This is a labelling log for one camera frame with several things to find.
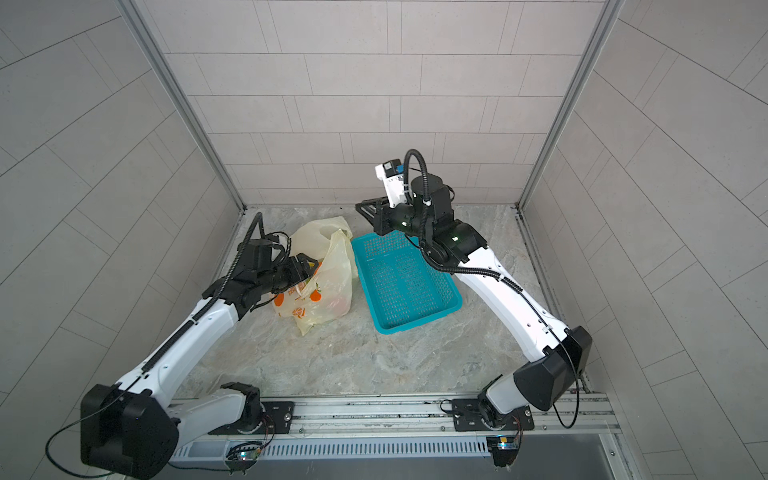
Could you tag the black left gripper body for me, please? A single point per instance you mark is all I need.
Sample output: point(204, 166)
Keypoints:
point(284, 275)

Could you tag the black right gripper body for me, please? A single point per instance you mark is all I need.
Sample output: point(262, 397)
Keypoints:
point(407, 219)

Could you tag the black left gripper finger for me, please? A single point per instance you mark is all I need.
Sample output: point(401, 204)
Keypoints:
point(303, 283)
point(306, 262)

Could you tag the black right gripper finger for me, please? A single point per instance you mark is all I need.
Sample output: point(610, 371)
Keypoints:
point(374, 214)
point(376, 203)

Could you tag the cream fruit-print plastic bag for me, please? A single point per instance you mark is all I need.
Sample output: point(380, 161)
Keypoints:
point(328, 295)

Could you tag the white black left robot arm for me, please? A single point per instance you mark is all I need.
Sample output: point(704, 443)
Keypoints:
point(132, 427)

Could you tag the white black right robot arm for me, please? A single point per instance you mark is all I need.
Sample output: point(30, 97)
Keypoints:
point(556, 354)

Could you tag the teal plastic basket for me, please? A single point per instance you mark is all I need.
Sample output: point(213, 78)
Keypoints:
point(402, 291)

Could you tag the left circuit board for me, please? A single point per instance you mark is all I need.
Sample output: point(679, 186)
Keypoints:
point(240, 458)

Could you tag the circuit board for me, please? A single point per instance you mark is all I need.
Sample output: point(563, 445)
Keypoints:
point(503, 450)
point(240, 458)

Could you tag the white vent grille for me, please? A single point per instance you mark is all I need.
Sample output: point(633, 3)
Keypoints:
point(214, 452)

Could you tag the right circuit board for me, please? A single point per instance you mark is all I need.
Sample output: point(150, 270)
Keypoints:
point(503, 450)

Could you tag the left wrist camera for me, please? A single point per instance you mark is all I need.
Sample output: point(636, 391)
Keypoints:
point(265, 252)

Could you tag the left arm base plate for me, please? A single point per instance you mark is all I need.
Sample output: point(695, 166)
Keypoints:
point(269, 418)

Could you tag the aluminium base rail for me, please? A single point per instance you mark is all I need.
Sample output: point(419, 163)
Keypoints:
point(438, 415)

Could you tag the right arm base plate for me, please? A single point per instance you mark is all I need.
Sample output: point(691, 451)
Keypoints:
point(475, 415)

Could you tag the left aluminium corner post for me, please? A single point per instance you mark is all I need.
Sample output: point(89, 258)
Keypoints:
point(139, 29)

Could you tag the aluminium corner post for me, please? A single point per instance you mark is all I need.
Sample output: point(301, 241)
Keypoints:
point(605, 22)
point(139, 29)

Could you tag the right aluminium corner post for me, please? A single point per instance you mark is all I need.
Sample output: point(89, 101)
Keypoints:
point(605, 22)

